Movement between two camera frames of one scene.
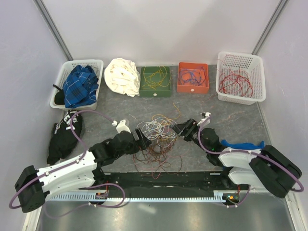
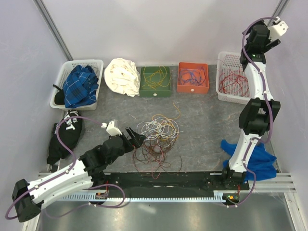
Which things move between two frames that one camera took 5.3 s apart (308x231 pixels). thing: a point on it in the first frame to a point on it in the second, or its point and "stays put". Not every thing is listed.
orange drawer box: (193, 77) stays put
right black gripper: (185, 129) to (273, 44)
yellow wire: (155, 79) stays put
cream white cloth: (122, 76) stays put
